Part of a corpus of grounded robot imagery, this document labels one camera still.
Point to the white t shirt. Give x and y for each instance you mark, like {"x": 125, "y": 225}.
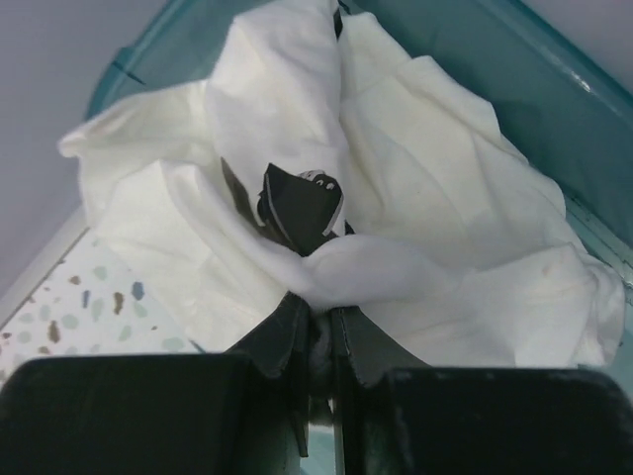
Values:
{"x": 322, "y": 160}

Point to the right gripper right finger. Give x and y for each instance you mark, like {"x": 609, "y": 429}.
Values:
{"x": 393, "y": 414}

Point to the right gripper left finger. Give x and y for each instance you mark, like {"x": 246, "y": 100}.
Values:
{"x": 242, "y": 411}

